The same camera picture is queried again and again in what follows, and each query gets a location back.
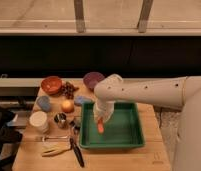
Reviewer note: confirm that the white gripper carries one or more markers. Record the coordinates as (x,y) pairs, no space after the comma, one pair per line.
(103,109)

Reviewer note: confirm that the orange red pepper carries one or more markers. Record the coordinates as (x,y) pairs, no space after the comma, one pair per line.
(100,126)

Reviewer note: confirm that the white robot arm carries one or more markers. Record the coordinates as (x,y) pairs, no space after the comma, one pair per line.
(183,93)

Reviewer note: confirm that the small metal cup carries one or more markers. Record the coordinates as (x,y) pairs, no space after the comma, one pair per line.
(60,120)

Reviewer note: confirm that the blue plastic cup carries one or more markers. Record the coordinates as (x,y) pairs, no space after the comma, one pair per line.
(44,103)

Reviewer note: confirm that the white cup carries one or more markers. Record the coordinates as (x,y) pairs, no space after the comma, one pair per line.
(39,121)

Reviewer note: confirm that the green plastic tray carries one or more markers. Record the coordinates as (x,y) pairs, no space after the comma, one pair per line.
(123,130)

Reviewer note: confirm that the blue sponge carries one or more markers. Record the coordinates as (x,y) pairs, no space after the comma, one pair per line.
(80,100)

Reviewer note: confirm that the black metal clip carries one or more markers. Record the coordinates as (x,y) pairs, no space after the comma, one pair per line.
(75,125)

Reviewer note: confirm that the yellow orange fruit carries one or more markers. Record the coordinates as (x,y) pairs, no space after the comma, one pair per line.
(67,106)

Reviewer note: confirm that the purple bowl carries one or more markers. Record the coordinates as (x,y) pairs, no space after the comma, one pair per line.
(92,78)

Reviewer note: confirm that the dark red grapes bunch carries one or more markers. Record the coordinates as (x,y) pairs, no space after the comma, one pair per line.
(68,90)

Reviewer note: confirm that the orange bowl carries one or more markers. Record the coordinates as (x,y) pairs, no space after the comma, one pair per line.
(51,85)

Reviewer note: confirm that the black chair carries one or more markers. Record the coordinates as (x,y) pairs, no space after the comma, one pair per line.
(7,135)

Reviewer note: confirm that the black handled knife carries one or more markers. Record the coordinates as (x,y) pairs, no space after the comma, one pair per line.
(77,152)

